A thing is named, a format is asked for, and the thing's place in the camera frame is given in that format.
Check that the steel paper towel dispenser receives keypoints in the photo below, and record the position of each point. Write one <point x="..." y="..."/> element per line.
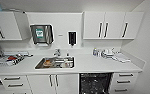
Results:
<point x="41" y="34"/>

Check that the white base cabinet with doors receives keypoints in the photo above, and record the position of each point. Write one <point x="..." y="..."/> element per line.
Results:
<point x="37" y="85"/>

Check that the stainless steel dishwasher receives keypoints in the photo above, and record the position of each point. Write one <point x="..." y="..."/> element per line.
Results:
<point x="94" y="83"/>

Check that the chrome faucet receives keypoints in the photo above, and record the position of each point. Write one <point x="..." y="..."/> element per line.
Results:
<point x="57" y="52"/>

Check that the bowl with orange food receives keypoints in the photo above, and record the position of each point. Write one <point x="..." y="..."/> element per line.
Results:
<point x="48" y="62"/>

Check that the blue dish soap bottle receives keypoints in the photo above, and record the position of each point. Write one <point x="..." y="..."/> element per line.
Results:
<point x="95" y="52"/>

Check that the small dark utensil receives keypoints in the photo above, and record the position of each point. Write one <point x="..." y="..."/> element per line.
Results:
<point x="27" y="54"/>

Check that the white three-door wall cabinet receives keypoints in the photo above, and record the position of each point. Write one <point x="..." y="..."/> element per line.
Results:
<point x="91" y="25"/>

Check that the small metal sink dispenser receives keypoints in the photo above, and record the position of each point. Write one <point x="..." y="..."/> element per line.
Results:
<point x="67" y="53"/>

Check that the stainless steel sink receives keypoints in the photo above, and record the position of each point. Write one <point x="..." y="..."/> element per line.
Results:
<point x="39" y="65"/>

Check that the white drawer cabinet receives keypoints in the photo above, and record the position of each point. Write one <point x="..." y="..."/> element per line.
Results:
<point x="136" y="83"/>

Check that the black wall soap dispenser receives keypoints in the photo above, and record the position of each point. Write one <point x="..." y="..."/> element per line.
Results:
<point x="72" y="38"/>

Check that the small white container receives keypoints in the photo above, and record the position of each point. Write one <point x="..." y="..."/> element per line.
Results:
<point x="98" y="53"/>

